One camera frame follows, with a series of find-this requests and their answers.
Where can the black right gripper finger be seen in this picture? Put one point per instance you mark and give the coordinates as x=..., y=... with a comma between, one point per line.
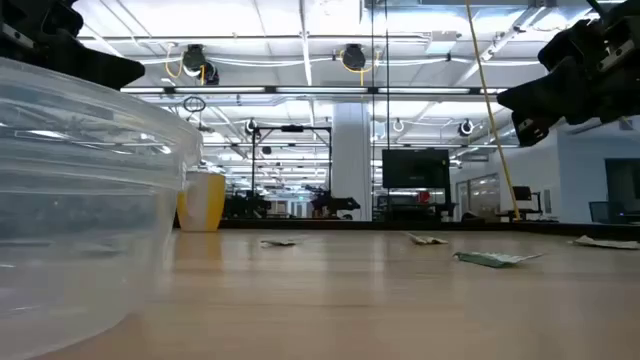
x=542, y=97
x=532, y=130

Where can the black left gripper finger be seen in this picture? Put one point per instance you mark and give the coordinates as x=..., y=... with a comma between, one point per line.
x=105, y=70

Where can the pale green stevia packet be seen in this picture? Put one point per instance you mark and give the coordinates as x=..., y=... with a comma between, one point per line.
x=426, y=240
x=605, y=243
x=278, y=243

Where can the black background robot arm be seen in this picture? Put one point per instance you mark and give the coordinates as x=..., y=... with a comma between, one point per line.
x=330, y=202
x=245, y=206

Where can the black office chair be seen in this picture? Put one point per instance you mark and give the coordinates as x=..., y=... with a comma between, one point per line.
x=522, y=193

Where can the black monitor screen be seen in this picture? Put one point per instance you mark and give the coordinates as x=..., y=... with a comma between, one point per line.
x=415, y=169

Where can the clear round plastic container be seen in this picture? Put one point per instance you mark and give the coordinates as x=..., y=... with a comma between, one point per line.
x=75, y=200

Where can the dark desk under monitor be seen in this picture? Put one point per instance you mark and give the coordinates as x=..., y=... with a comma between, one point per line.
x=415, y=207

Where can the yellow and white mug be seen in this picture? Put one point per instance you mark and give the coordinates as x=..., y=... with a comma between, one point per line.
x=205, y=200

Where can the dark wall screen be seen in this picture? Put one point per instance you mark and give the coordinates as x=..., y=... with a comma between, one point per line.
x=625, y=190

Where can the black background rig frame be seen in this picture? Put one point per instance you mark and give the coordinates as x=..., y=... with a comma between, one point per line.
x=292, y=128

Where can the black aluminium table frame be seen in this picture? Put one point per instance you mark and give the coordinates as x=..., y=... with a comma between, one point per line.
x=350, y=225

